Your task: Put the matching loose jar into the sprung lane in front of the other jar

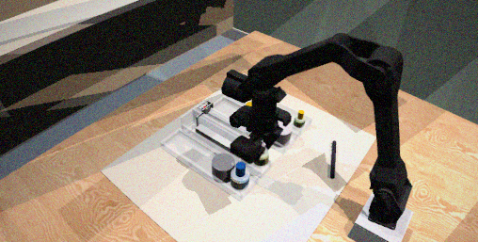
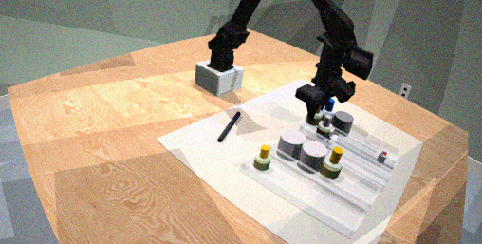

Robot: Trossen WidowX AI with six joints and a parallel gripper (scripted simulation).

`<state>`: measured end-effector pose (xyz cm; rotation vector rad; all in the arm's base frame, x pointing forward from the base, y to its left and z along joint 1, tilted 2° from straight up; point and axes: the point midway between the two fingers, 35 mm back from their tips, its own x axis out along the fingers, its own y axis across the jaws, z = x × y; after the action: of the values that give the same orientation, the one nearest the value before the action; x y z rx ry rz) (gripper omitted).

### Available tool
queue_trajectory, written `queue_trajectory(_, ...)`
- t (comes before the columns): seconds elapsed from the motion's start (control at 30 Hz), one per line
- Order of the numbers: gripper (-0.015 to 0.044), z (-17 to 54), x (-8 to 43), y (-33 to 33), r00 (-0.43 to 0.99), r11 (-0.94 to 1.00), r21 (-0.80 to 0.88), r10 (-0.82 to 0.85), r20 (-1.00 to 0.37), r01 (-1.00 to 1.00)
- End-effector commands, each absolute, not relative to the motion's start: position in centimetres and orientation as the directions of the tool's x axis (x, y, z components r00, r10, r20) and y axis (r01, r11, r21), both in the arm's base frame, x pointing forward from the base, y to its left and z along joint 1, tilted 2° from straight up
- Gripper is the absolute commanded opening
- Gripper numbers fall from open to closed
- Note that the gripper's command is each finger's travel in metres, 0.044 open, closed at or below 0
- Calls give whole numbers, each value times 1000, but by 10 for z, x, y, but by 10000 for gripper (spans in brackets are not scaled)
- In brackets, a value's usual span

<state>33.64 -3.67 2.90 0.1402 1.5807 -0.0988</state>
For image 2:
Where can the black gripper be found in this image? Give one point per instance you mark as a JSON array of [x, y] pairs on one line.
[[316, 95]]

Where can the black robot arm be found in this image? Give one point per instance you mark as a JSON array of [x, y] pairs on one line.
[[338, 39]]

